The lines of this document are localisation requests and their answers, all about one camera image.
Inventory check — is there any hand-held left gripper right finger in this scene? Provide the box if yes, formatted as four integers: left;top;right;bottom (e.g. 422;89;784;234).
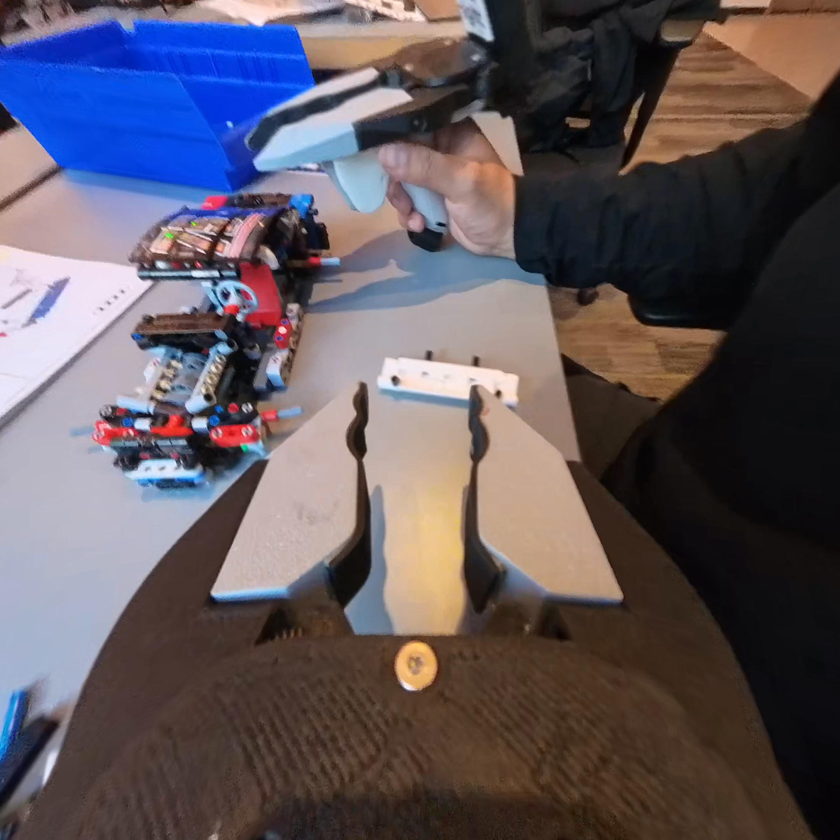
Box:
463;385;626;613

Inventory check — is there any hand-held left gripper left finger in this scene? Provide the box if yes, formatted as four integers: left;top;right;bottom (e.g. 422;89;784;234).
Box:
209;382;374;608

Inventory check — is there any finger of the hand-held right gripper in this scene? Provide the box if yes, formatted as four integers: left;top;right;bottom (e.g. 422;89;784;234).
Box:
243;66;389;152
251;87;416;174

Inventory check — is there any white toy brick panel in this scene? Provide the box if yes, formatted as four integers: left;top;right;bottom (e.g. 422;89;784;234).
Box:
377;356;521;409

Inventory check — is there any pile of toy bricks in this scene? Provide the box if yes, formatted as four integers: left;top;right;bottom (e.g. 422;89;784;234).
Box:
0;686;60;811

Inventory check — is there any person's right forearm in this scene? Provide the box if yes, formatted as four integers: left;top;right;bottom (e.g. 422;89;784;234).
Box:
512;82;840;329

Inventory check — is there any light grey desk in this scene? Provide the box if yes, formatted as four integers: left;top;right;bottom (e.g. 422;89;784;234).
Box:
0;125;581;808

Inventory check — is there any person's right hand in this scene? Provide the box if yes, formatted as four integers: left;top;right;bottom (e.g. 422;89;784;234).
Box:
378;120;521;260

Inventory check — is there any black jacket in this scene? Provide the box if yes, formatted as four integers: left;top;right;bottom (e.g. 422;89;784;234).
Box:
499;0;664;155

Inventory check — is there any blue corrugated plastic bin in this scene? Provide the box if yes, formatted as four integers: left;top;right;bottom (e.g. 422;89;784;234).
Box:
0;18;316;193

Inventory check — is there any toy brick car model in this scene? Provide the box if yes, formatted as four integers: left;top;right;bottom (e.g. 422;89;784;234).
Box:
88;192;342;490

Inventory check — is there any person's torso in dark clothing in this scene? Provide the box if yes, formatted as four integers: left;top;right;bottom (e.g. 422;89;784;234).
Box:
564;184;840;840

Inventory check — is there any toy brick instruction manual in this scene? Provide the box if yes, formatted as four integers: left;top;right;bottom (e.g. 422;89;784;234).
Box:
0;245;155;424

